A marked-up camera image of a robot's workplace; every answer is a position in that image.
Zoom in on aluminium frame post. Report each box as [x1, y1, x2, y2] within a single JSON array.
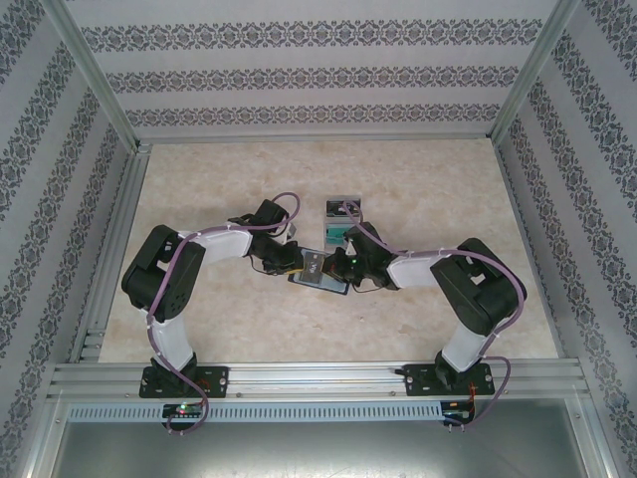
[[489, 0, 582, 145], [42, 0, 148, 153]]

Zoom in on aluminium mounting rail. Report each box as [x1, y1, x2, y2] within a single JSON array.
[[47, 361, 591, 399]]

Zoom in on slotted grey cable duct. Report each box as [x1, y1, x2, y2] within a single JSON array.
[[67, 401, 444, 423]]

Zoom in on black VIP card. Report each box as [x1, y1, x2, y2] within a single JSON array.
[[297, 250, 325, 286]]

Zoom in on aluminium back frame rail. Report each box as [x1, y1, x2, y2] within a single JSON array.
[[133, 132, 499, 146]]

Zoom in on clear acrylic card stand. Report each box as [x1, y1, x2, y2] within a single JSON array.
[[322, 197, 364, 255]]

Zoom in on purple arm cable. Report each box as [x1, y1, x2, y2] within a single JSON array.
[[337, 200, 529, 430], [145, 192, 303, 435]]

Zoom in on dark blue card holder wallet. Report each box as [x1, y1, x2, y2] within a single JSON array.
[[287, 246, 349, 298]]

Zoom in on grey metal sheet panel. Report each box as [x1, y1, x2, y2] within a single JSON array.
[[49, 417, 606, 478]]

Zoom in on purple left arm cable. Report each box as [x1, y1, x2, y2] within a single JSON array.
[[145, 192, 303, 435]]

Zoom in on left circuit board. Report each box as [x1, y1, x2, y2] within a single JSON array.
[[162, 403, 206, 418]]

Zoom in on teal card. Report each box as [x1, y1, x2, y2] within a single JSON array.
[[326, 226, 352, 250]]

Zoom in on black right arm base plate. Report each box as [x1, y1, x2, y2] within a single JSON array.
[[402, 362, 498, 398]]

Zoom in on aluminium side frame rail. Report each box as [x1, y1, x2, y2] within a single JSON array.
[[68, 143, 153, 363]]

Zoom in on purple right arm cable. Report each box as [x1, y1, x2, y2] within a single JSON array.
[[337, 200, 529, 430]]

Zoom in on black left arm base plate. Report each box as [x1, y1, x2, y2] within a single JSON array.
[[138, 365, 231, 399]]

